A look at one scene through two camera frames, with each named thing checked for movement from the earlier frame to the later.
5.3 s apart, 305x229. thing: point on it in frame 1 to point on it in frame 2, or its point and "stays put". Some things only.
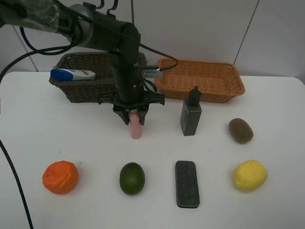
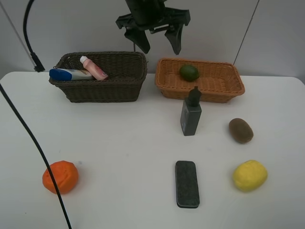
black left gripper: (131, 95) to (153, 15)
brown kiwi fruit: (240, 130) stays put
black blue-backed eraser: (187, 184) stays put
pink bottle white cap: (136, 129) to (99, 74)
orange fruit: (61, 177) stays put
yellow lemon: (249, 176) stays put
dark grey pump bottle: (191, 112) stays put
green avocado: (132, 178) to (189, 73)
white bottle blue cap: (66, 75) stays put
